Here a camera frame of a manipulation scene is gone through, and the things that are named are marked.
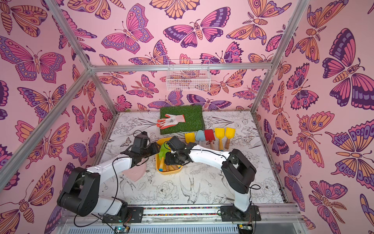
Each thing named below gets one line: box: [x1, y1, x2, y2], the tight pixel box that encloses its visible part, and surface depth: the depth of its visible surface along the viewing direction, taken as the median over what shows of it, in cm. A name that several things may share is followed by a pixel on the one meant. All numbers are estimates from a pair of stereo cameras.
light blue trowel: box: [195, 129, 206, 146], surface depth 107 cm
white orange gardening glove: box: [156, 113, 187, 130], surface depth 112 cm
